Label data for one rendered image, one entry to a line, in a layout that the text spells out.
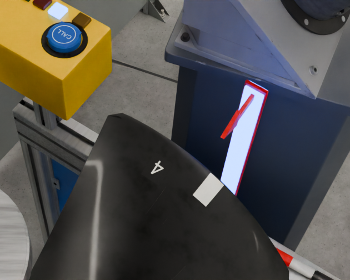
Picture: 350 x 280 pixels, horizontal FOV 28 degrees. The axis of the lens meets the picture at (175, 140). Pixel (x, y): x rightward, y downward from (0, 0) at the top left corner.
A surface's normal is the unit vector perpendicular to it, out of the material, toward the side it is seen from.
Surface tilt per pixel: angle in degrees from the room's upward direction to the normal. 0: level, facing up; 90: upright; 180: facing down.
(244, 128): 90
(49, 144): 90
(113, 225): 9
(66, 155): 90
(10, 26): 0
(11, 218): 0
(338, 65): 0
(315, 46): 44
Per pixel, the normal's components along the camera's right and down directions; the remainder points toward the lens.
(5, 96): 0.84, 0.49
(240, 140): -0.54, 0.70
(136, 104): 0.07, -0.52
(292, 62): 0.68, -0.12
